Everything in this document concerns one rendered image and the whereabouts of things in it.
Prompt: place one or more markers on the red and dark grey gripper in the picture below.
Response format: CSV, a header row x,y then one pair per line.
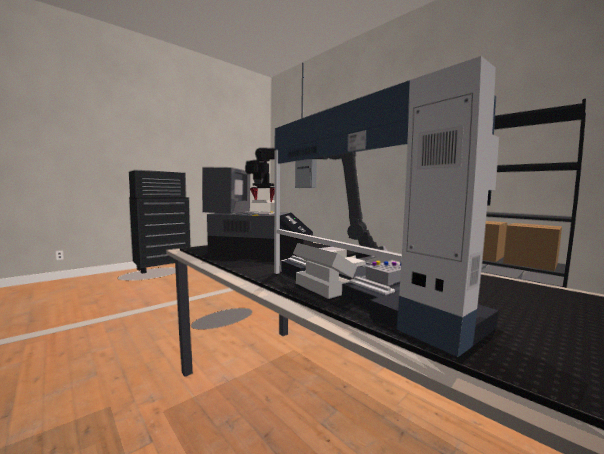
x,y
254,190

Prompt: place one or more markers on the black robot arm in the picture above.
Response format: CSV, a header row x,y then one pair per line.
x,y
255,168

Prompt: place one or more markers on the black thermal cycler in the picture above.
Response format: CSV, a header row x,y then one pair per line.
x,y
233,228

